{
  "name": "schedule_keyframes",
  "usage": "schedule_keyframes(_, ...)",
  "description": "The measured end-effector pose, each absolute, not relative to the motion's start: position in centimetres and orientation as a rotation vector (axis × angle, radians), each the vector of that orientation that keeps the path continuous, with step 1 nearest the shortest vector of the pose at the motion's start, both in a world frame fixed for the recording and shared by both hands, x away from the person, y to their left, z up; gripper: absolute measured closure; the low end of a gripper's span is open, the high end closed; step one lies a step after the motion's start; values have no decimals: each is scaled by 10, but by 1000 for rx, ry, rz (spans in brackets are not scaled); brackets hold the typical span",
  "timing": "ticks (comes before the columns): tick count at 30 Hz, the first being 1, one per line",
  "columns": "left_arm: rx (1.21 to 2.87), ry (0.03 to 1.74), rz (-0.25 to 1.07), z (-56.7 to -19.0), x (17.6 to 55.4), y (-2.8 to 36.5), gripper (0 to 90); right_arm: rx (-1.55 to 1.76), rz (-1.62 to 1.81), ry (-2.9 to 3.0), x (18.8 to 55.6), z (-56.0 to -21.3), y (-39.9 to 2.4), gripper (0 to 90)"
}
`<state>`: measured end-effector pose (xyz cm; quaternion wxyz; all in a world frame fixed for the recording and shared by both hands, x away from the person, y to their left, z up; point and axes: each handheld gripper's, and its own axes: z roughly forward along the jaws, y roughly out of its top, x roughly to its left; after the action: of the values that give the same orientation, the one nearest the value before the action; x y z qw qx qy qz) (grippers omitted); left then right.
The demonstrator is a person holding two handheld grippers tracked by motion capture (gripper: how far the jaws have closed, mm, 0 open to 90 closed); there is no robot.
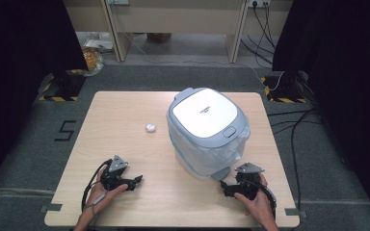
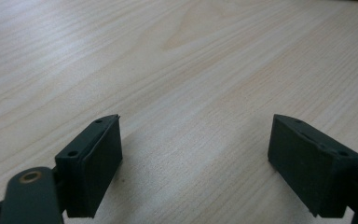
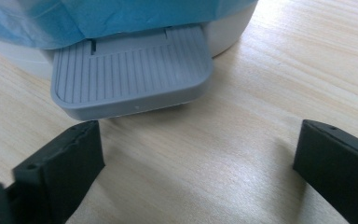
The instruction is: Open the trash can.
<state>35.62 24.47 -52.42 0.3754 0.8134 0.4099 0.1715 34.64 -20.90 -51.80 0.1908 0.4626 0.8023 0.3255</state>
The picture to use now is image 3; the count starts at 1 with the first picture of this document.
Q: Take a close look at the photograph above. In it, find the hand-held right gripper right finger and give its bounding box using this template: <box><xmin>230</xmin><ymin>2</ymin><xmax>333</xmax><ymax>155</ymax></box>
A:
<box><xmin>293</xmin><ymin>119</ymin><xmax>358</xmax><ymax>224</ymax></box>

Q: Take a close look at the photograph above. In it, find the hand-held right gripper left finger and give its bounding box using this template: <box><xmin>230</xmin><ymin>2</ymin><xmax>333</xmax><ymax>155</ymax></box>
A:
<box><xmin>11</xmin><ymin>119</ymin><xmax>105</xmax><ymax>224</ymax></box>

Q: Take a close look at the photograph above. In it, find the white pedal trash bin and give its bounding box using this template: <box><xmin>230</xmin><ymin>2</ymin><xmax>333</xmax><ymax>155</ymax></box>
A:
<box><xmin>0</xmin><ymin>0</ymin><xmax>259</xmax><ymax>121</ymax></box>

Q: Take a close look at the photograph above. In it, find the blue plastic bin liner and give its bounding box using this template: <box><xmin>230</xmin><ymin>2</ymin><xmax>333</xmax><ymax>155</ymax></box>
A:
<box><xmin>0</xmin><ymin>0</ymin><xmax>259</xmax><ymax>50</ymax></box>

